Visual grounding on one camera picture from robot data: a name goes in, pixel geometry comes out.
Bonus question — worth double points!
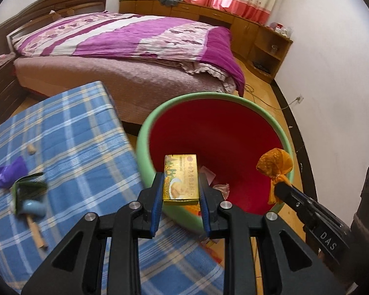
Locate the gold box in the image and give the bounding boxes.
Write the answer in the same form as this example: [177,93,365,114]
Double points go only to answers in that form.
[163,154,201,206]

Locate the blue plaid blanket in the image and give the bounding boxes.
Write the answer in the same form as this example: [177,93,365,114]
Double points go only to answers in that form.
[0,81,225,295]

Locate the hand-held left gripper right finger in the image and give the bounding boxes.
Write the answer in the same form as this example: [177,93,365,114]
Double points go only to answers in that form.
[198,174,348,295]

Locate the red bin with green rim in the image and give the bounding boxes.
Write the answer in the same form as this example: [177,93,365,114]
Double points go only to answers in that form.
[136,91,295,234]

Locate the white crumpled paper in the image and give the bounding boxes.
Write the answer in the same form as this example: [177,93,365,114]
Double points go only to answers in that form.
[212,184,231,197]

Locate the pink patterned cloth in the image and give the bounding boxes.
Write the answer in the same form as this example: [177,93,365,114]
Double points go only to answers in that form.
[0,52,16,76]

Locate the green packet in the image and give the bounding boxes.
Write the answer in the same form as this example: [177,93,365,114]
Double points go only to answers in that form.
[11,172,48,216]

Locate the bed with purple blanket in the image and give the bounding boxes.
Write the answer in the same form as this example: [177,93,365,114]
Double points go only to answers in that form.
[11,11,246,97]

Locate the brown wooden headboard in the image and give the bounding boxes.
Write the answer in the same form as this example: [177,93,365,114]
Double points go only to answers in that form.
[0,0,109,57]

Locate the brown wooden nightstand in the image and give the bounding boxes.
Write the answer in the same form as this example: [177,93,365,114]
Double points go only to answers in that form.
[0,52,27,120]

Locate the wooden stick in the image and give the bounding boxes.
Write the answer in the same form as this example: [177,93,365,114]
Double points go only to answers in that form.
[26,215,49,249]

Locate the purple wrapper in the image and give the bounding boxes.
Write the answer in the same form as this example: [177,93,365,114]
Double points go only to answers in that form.
[0,156,28,189]

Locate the yellow orange wrapper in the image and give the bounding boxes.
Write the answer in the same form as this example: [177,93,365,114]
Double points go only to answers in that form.
[256,148,293,205]

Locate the bed with pink mattress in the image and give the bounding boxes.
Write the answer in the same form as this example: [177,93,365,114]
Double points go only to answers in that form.
[12,57,237,130]

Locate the white jars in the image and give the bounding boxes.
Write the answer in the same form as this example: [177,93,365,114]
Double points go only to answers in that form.
[269,21,292,37]

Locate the floor cable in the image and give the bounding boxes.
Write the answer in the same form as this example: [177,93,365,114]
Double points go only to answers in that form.
[244,84,299,111]

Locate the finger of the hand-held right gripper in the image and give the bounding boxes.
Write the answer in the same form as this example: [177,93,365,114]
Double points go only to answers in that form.
[274,182,342,232]

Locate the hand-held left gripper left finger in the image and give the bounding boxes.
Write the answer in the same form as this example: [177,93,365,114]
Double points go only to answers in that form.
[21,172,165,295]

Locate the pink paper scrap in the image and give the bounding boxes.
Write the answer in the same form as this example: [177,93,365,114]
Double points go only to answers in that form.
[200,166,216,185]

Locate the long wooden cabinet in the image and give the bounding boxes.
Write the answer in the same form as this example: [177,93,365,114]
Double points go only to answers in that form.
[118,0,294,83]

